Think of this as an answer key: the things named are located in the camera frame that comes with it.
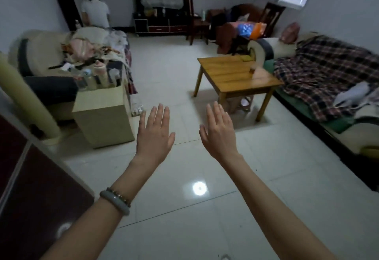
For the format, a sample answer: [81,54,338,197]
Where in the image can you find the person's left hand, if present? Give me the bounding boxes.
[135,103,176,168]

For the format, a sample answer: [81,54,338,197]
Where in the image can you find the person's right hand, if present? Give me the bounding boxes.
[199,101,240,164]

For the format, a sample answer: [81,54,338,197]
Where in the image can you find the dark red refrigerator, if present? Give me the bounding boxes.
[0,87,95,260]

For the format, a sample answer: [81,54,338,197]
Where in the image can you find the person's left forearm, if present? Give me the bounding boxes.
[41,155,160,260]

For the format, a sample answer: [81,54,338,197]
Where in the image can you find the person's right forearm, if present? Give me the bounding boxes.
[224,155,338,260]

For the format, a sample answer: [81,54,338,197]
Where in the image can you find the pink stool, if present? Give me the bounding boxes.
[229,94,255,114]

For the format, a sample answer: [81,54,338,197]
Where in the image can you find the beige cube cabinet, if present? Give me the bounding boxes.
[72,83,136,150]

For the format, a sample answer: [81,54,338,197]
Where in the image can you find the wooden table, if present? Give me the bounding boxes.
[193,55,286,122]

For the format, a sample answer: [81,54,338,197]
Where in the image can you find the pale jade bangle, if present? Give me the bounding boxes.
[99,190,131,217]

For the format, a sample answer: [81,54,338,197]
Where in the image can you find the green sofa cover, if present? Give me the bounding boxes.
[263,59,356,134]

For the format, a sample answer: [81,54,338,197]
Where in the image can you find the pink lid bottle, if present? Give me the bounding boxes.
[93,59,108,88]

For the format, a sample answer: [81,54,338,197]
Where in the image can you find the blue lid bottle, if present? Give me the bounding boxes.
[83,69,98,91]

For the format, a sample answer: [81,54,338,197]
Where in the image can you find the water bottle orange label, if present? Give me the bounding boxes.
[75,74,88,92]

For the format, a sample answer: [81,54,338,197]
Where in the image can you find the table with pink cover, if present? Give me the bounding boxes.
[216,21,269,56]

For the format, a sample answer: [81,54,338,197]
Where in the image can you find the blue plastic bag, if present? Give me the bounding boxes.
[238,23,256,39]

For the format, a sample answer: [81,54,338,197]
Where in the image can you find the dark wooden chair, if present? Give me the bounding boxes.
[258,2,287,39]
[184,0,211,46]

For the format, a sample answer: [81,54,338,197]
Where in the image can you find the orange plastic bag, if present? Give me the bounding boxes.
[251,22,269,40]

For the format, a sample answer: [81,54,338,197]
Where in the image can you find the dark television stand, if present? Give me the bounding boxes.
[131,0,192,37]

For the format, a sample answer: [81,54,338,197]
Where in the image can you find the brown armchair with clothes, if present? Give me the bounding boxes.
[206,3,264,42]

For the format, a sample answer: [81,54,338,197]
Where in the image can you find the pink backpack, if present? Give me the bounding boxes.
[280,22,301,44]

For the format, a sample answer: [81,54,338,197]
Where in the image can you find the plaid blanket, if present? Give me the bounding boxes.
[272,35,379,123]

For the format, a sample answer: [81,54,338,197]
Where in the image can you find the cream sofa with green cover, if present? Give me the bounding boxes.
[247,31,379,191]

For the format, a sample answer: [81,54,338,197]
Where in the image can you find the cream tower fan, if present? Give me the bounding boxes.
[0,52,62,147]

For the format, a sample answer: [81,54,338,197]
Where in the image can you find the white garment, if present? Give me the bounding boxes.
[334,81,371,108]

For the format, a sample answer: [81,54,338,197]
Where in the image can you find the cream sofa dark armrest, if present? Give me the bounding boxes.
[8,27,139,122]

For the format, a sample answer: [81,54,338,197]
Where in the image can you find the brown beaded bracelet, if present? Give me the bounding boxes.
[106,187,132,207]

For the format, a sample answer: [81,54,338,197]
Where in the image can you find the dark door frame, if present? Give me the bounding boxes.
[44,0,84,32]

